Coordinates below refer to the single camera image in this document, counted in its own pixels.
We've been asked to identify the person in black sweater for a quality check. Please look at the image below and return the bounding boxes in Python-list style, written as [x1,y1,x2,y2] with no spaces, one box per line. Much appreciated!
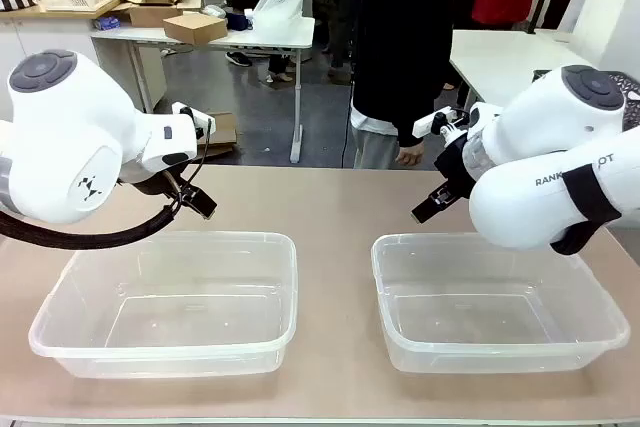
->
[347,0,459,170]

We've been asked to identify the black sleeved cable bundle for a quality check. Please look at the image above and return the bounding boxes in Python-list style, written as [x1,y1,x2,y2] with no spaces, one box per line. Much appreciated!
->
[0,195,184,251]

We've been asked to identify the white panel board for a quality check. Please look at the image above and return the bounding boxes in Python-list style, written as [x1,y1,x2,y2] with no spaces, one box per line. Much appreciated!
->
[553,0,640,74]

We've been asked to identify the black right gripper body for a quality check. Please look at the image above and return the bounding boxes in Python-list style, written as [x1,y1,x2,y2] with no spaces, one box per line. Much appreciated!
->
[433,133,480,204]

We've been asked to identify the dark blue cap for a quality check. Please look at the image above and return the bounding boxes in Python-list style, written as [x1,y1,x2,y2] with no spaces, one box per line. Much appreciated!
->
[224,8,254,33]

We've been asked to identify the closed brown cardboard box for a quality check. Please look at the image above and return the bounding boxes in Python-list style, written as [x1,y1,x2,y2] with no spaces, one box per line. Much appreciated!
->
[162,11,229,46]

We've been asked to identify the white desk with metal legs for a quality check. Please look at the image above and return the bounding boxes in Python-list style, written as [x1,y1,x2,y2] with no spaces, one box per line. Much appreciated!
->
[89,15,316,164]

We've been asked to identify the person's left forearm black sleeve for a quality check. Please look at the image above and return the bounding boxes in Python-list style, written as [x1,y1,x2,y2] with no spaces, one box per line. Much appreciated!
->
[397,71,454,148]

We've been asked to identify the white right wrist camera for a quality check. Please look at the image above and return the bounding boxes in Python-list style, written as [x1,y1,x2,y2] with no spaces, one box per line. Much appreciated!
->
[412,105,471,139]

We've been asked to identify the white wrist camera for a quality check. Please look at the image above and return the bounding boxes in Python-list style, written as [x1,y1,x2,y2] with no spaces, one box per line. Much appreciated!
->
[412,105,471,139]
[172,102,217,138]

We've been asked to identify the black strap on arm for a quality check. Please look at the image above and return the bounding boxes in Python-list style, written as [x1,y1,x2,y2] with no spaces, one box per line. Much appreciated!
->
[549,163,624,256]

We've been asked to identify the person's left hand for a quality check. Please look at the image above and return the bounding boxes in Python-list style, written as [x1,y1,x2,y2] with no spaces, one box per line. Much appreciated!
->
[394,143,426,168]

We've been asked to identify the plain white table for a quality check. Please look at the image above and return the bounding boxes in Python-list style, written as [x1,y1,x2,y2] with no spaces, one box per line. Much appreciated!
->
[448,28,601,114]

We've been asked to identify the flat cardboard piece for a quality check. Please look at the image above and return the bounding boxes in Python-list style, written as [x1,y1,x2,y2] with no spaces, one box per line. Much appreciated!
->
[198,111,239,159]

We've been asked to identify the white cabinet wooden top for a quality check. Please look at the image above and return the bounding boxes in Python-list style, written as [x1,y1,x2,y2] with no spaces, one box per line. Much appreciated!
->
[0,0,167,121]

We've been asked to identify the thin black camera cable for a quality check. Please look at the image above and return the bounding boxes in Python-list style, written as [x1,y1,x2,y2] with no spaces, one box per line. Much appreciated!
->
[169,118,212,198]

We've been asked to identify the clear plastic bin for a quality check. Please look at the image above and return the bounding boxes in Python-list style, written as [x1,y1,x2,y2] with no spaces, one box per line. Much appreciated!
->
[28,230,299,379]
[370,232,631,374]

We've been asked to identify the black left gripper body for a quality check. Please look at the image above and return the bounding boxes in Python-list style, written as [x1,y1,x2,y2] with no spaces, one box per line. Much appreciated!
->
[130,170,190,199]

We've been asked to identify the white plastic bag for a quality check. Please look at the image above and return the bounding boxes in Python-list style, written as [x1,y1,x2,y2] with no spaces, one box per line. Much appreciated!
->
[251,0,307,29]

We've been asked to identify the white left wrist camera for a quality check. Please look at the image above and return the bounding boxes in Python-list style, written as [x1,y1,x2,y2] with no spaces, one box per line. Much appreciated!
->
[172,102,217,138]

